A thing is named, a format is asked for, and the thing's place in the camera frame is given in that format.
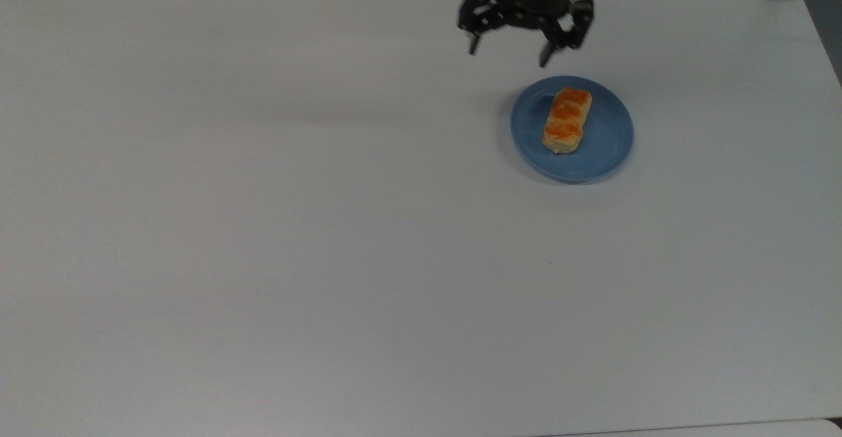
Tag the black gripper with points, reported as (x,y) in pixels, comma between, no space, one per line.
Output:
(533,10)

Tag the orange-topped bread loaf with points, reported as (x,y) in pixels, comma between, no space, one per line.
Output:
(566,121)

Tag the blue round plate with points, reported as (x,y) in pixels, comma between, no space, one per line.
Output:
(608,151)

